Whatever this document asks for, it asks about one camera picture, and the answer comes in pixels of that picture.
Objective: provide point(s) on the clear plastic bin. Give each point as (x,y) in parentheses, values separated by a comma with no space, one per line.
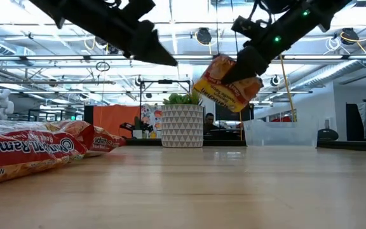
(281,135)

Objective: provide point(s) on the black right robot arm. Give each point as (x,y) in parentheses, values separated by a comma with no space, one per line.
(329,9)

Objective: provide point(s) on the potted succulent patterned pot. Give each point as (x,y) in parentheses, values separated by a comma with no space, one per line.
(183,127)

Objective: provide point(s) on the person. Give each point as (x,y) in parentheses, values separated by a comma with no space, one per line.
(209,119)

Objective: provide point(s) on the red roast beef ramen pack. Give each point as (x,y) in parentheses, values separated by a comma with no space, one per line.
(224,92)
(106,143)
(27,152)

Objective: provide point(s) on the black monitor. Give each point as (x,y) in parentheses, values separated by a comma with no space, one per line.
(249,111)

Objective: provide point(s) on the black dome object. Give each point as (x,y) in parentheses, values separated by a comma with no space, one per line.
(327,135)

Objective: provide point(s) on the orange partition wall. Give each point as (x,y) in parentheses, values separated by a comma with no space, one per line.
(116,121)

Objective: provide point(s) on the black aluminium table frame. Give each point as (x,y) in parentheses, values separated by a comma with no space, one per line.
(224,143)

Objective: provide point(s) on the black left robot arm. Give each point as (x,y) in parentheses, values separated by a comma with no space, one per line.
(84,16)

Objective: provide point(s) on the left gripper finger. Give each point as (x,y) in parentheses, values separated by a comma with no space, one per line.
(157,54)

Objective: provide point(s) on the silver ventilation duct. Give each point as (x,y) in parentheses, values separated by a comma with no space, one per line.
(338,71)

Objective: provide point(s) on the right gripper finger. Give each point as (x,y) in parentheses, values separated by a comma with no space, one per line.
(246,65)

